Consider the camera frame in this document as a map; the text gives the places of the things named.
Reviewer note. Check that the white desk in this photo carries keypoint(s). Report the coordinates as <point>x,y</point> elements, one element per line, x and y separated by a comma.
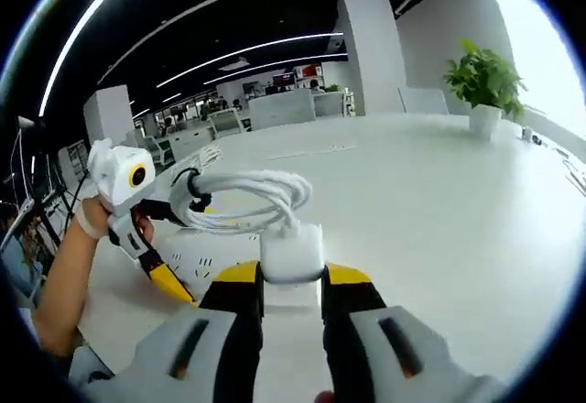
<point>412,220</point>

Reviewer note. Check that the black tripod stand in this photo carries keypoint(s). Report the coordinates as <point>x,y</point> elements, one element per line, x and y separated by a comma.
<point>32,178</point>

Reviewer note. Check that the green potted plant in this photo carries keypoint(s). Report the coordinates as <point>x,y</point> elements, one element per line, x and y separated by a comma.
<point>485,78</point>

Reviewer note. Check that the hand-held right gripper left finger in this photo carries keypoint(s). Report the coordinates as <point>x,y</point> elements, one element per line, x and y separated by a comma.
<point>201,348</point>

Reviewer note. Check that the person's left hand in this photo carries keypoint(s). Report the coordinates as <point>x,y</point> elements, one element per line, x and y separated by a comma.
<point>94,220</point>

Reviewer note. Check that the small white desk item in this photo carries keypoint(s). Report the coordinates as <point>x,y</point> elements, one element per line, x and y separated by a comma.
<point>527,134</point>

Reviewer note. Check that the white charger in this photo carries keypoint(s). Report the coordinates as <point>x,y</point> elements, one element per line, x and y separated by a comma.
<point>290,252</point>

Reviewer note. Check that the loose desk clutter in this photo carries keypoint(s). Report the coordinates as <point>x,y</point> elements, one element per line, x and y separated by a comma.
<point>574,174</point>

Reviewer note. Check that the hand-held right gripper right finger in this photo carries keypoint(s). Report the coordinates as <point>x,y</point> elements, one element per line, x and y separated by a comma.
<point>389,352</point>

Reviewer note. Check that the ceiling air vent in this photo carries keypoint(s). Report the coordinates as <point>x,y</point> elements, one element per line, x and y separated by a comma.
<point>234,64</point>

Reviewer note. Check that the white plant pot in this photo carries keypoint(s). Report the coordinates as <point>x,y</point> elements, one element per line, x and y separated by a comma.
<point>485,121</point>

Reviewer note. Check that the person's right hand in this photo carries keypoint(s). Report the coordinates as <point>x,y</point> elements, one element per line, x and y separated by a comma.
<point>326,396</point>

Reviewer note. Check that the large bright window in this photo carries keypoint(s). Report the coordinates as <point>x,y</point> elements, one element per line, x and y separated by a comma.
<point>540,32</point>

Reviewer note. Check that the white power strip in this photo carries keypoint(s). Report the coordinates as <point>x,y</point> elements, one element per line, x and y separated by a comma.
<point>190,256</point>

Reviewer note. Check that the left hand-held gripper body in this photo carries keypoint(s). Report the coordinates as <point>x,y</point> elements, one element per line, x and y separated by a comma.
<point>116,178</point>

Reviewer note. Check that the red wall sign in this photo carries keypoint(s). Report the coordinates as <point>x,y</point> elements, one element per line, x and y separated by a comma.
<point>310,70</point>

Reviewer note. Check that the long curved ceiling light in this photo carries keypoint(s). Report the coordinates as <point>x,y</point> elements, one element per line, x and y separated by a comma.
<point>73,41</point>

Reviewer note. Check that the person's white clothing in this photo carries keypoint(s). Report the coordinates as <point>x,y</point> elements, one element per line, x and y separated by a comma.
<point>91,368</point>

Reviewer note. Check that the white office workstation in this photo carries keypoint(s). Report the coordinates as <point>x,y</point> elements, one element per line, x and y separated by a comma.
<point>187,139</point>

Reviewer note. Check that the linear ceiling light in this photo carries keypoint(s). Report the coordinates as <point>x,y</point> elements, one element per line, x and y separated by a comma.
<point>274,65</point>
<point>256,48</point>

